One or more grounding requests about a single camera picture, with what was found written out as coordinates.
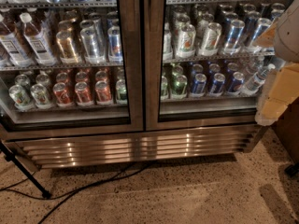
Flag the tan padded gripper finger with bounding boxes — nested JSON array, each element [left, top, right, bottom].
[[255, 63, 299, 126]]

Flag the glass fridge door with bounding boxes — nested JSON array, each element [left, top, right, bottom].
[[1, 0, 142, 142], [145, 0, 294, 131]]

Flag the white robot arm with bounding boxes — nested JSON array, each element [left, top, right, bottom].
[[255, 0, 299, 126]]

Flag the stainless fridge base grille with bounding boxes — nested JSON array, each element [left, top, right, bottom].
[[5, 123, 267, 171]]

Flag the clear water bottle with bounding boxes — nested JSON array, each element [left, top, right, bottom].
[[241, 63, 276, 95]]

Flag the dark wooden cabinet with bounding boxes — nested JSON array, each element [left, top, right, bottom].
[[273, 98, 299, 163]]

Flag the blue silver tall can right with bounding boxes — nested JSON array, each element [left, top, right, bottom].
[[244, 18, 272, 53]]

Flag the white tall can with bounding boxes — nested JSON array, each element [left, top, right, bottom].
[[198, 22, 221, 56], [176, 23, 196, 58]]

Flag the green can right compartment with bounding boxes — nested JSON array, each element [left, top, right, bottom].
[[171, 75, 188, 99]]

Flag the green can compartment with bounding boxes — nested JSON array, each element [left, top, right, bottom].
[[116, 79, 127, 104], [171, 75, 188, 99]]

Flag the green can left compartment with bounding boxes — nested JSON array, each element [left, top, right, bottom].
[[116, 79, 127, 104]]

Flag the red can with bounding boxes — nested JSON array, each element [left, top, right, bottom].
[[53, 82, 74, 107], [95, 80, 112, 105], [75, 82, 93, 106]]

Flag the gold tall can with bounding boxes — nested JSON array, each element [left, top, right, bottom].
[[56, 31, 82, 63]]

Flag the green white can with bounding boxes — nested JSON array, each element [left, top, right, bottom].
[[8, 85, 34, 111], [30, 84, 53, 109]]

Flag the tea bottle white label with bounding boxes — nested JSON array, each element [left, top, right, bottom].
[[20, 12, 57, 66]]

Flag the green white can far left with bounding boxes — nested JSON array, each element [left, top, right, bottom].
[[8, 85, 34, 111]]

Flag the tea bottle far left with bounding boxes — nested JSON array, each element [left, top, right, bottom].
[[0, 15, 34, 67]]

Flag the black tripod leg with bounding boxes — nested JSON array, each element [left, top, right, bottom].
[[0, 142, 51, 199]]

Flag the black floor cable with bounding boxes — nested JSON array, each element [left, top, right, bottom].
[[0, 161, 153, 224]]

